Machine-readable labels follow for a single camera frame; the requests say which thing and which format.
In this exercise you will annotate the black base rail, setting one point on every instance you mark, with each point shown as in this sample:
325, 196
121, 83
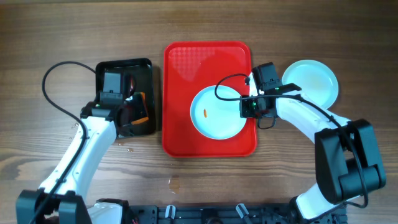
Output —
152, 214

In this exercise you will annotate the red plastic tray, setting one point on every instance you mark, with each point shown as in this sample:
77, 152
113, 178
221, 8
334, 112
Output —
190, 67

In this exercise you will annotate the pale blue plate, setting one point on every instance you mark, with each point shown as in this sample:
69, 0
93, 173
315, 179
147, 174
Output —
315, 79
215, 113

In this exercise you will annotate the green orange sponge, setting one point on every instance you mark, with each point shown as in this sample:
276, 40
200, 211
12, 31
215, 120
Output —
140, 113

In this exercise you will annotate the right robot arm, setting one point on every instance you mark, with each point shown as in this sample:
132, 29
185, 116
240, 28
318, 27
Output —
348, 162

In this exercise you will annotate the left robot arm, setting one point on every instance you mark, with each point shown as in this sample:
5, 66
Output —
60, 198

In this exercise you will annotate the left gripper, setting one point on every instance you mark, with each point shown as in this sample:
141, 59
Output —
131, 100

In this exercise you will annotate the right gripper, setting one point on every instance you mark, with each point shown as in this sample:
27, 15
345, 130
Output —
246, 112

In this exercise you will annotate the pale blue plate top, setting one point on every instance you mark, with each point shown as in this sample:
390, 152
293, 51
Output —
215, 113

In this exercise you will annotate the black rectangular water tray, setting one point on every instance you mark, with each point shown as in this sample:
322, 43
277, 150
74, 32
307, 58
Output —
146, 68

